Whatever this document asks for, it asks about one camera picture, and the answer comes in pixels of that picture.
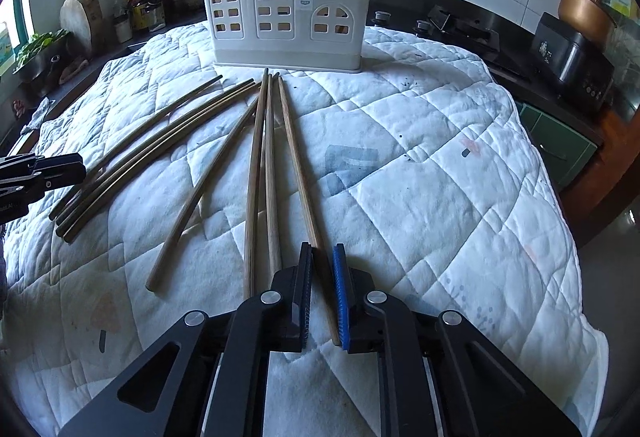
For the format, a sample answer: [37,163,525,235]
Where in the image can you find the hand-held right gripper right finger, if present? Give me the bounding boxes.
[332,243,583,437]

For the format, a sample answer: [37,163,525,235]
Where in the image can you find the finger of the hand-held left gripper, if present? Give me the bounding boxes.
[0,153,84,174]
[0,166,87,192]

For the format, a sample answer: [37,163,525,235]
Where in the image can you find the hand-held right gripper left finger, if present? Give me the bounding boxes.
[57,242,315,437]

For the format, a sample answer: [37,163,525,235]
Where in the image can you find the dark brown chopstick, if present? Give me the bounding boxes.
[48,75,224,221]
[57,82,260,237]
[55,78,256,226]
[64,86,263,245]

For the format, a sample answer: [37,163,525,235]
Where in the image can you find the light wooden chopstick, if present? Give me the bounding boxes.
[265,73,284,273]
[243,67,270,300]
[276,76,342,348]
[145,97,261,293]

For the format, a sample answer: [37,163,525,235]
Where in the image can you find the white plastic utensil holder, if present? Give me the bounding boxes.
[198,0,375,74]

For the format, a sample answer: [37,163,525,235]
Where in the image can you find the checked cloth rag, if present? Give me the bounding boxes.
[25,97,51,130]

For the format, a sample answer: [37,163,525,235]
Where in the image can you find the steel basin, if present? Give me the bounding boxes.
[12,48,66,85]

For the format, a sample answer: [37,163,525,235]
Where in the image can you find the brown lumpy root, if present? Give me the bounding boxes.
[59,58,90,84]

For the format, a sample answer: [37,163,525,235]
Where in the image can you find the green leafy vegetables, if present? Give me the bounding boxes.
[12,30,71,68]

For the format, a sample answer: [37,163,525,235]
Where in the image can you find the green framed window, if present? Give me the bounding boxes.
[0,0,36,78]

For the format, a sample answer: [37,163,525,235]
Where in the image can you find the round wooden cutting board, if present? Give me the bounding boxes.
[60,0,103,60]

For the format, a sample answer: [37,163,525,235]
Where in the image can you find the white quilted blanket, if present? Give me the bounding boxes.
[2,20,608,437]

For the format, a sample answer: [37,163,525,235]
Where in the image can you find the clear bottle yellow cap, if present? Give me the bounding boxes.
[111,0,133,43]

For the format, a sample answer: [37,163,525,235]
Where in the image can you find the green kitchen cabinet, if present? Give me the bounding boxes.
[515,100,601,190]

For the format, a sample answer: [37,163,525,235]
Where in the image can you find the black gas stove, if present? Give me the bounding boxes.
[370,4,531,78]

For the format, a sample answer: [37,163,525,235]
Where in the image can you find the black rice cooker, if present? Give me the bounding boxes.
[530,12,616,113]

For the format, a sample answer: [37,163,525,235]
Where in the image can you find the copper inner pot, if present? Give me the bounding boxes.
[557,0,618,48]

